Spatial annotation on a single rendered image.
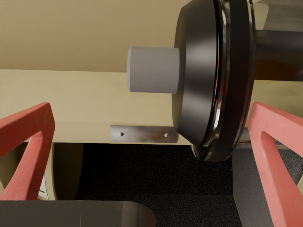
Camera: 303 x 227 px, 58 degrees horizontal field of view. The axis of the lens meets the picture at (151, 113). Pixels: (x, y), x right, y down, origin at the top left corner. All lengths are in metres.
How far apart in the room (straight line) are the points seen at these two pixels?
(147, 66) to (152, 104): 0.15
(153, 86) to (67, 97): 0.18
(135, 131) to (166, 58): 0.14
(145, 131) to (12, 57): 0.56
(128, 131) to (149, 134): 0.02
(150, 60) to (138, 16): 0.52
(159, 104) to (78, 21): 0.43
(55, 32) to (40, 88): 0.39
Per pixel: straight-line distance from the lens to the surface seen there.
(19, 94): 0.35
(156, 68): 0.16
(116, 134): 0.29
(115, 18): 0.68
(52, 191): 0.40
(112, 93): 0.32
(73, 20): 0.70
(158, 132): 0.28
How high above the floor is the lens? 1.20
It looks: 1 degrees down
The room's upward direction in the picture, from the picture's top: 89 degrees counter-clockwise
